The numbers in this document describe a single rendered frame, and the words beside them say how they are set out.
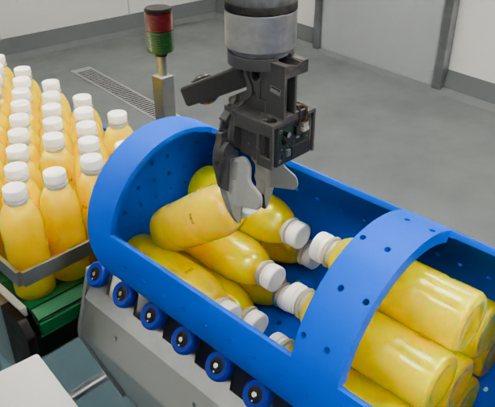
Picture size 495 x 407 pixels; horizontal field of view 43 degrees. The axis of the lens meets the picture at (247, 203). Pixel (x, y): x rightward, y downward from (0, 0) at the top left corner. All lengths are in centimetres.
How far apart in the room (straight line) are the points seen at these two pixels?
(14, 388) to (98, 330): 48
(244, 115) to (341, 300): 22
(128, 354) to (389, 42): 401
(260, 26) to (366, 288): 29
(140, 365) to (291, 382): 39
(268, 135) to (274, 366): 27
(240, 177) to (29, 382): 31
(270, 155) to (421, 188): 272
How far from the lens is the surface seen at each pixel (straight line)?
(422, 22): 465
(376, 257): 69
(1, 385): 69
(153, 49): 151
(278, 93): 66
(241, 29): 65
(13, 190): 109
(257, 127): 67
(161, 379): 104
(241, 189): 73
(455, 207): 326
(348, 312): 68
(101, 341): 115
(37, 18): 550
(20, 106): 142
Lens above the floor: 163
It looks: 31 degrees down
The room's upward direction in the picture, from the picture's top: straight up
